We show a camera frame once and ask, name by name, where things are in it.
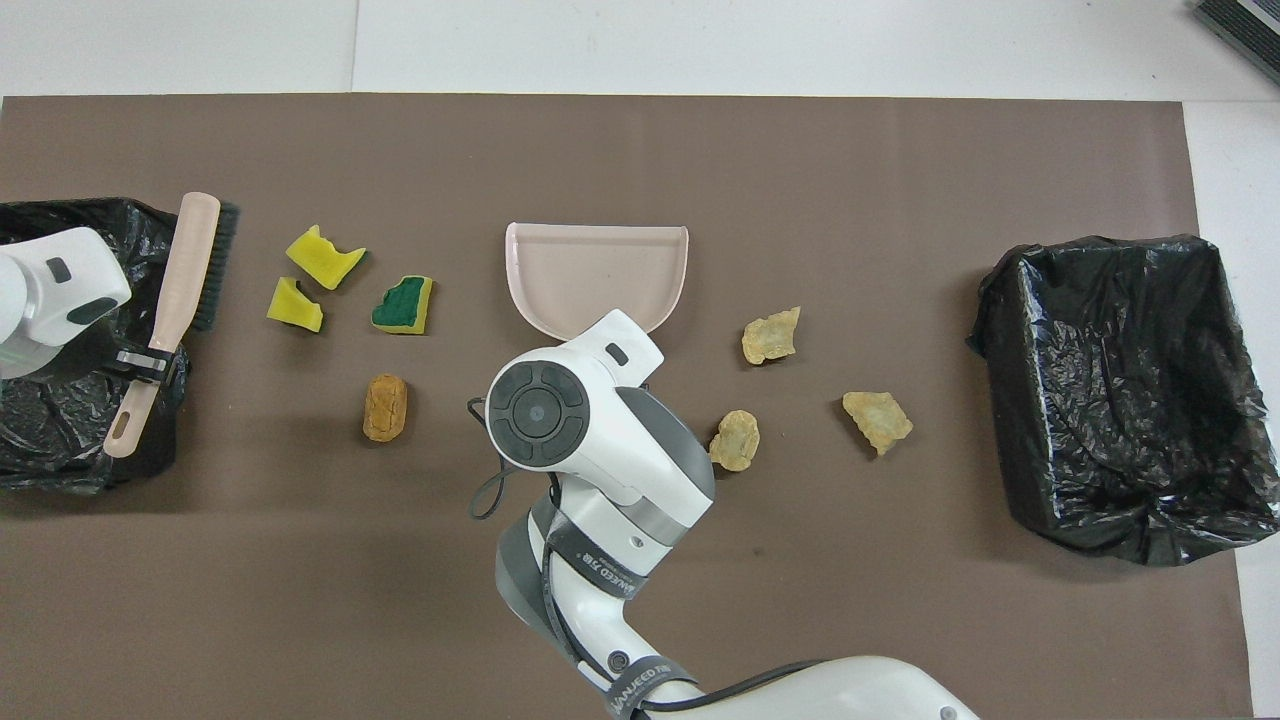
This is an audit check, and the pink brush with black bristles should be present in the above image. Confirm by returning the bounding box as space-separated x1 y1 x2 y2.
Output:
103 192 241 459

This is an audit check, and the small yellow sponge wedge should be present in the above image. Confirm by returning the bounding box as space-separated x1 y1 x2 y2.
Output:
266 276 325 334

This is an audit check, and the large notched yellow sponge piece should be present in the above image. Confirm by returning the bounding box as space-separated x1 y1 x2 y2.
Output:
285 224 368 292

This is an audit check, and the orange brown sponge lump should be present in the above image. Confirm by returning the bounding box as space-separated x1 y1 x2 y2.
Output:
362 373 409 444

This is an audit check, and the green and yellow sponge piece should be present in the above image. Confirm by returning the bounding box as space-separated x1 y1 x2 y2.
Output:
371 275 435 336

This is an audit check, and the pink plastic dustpan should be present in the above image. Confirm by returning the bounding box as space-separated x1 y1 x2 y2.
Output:
504 222 690 343

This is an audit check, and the pale beige sponge chunk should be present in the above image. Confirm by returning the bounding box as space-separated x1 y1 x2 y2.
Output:
841 390 914 458
708 409 761 474
741 306 802 367

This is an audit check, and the bin lined with black bag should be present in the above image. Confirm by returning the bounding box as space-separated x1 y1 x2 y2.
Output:
966 234 1280 568
0 197 192 494

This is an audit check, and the brown table mat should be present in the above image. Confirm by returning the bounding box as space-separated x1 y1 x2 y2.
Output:
0 93 1256 720

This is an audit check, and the grey ribbed device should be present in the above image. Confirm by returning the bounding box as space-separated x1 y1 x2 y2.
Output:
1192 0 1280 86

